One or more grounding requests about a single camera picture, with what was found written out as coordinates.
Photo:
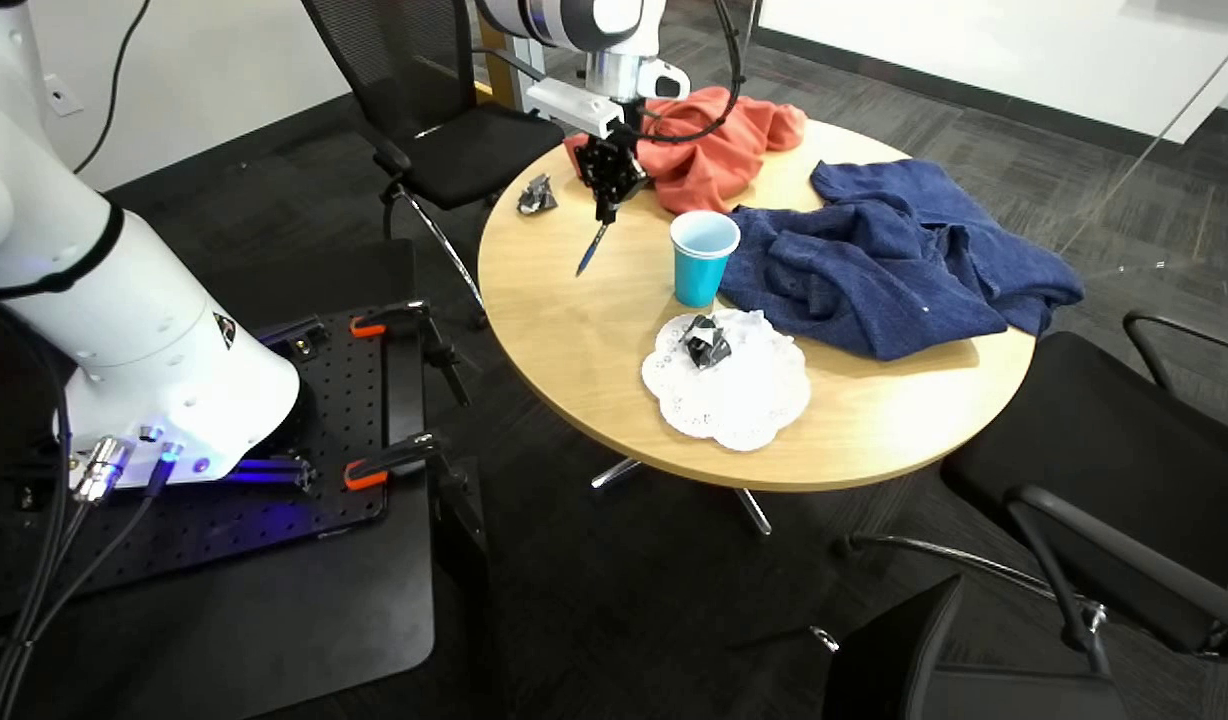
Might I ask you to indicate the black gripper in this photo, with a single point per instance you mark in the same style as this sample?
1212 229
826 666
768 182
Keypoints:
615 150

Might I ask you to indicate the dark pen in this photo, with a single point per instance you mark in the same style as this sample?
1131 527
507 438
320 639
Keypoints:
593 250

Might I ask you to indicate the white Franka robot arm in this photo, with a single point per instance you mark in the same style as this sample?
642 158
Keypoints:
135 322

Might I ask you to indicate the blue plastic cup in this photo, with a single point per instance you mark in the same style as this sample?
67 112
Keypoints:
697 278

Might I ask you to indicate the small black metal clip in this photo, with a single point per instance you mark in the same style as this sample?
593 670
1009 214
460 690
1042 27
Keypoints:
537 199

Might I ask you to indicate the orange cloth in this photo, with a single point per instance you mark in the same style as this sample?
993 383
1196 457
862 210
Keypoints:
718 147

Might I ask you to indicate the black office chair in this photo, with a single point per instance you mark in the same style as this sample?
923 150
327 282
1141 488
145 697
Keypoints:
904 655
1107 442
465 153

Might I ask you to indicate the black binder clip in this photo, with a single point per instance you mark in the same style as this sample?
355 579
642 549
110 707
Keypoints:
706 341

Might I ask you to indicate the navy blue cloth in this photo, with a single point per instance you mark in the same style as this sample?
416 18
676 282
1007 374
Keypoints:
894 266

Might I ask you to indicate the chrome table legs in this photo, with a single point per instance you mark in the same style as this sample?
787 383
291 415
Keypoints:
756 512

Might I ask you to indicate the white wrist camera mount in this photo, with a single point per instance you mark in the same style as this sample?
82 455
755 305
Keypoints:
573 100

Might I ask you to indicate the wooden post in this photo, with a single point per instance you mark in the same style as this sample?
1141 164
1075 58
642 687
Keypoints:
503 73

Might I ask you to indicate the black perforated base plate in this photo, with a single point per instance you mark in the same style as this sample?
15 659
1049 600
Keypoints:
337 401

